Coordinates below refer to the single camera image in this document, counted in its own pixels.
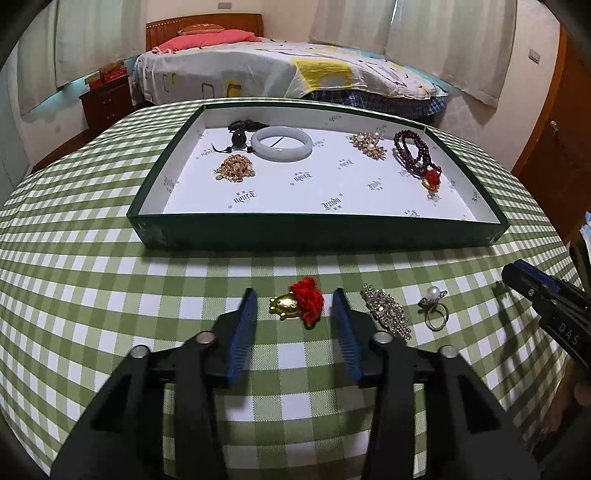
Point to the blue patterned cloth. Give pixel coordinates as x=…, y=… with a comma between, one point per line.
x=586, y=230

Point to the sliding door wardrobe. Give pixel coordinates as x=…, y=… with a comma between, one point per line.
x=14, y=134

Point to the dark wooden nightstand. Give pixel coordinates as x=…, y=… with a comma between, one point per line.
x=106, y=101

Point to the crystal leaf brooch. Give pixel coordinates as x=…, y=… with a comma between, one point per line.
x=385, y=311

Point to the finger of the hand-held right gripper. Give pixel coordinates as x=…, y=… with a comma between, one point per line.
x=521, y=279
x=561, y=288

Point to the white curtain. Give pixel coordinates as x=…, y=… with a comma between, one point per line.
x=101, y=37
x=39, y=55
x=351, y=23
x=452, y=46

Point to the gold filigree brooch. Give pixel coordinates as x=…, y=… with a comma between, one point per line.
x=235, y=167

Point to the pearl and gold brooch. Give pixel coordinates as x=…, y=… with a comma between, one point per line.
x=369, y=144

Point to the gold charm with red knot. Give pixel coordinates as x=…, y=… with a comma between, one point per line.
x=304, y=300

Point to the pale jade bangle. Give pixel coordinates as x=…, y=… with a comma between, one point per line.
x=263, y=150

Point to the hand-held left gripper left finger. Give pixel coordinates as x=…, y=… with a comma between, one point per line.
x=242, y=337

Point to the wooden door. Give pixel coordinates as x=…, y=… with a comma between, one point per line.
x=558, y=152

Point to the wooden headboard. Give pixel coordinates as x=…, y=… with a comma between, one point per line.
x=207, y=23

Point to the green shallow box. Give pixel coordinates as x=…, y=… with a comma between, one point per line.
x=300, y=194

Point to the green checkered tablecloth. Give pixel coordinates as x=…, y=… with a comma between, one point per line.
x=138, y=300

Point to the bed with patterned sheet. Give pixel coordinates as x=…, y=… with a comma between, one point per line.
x=254, y=64

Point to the wall light switch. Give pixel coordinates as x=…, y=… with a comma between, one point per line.
x=534, y=56

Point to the small red and green box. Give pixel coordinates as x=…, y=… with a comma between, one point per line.
x=93, y=78

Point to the brown bag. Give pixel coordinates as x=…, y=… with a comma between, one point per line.
x=112, y=66

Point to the brown cushion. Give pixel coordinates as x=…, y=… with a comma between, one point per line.
x=201, y=29

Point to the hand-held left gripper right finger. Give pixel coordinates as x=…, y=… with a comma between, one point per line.
x=344, y=332

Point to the blue plaid bed skirt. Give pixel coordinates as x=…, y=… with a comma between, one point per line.
x=369, y=101

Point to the pink pillow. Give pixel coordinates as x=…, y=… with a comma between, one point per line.
x=198, y=41

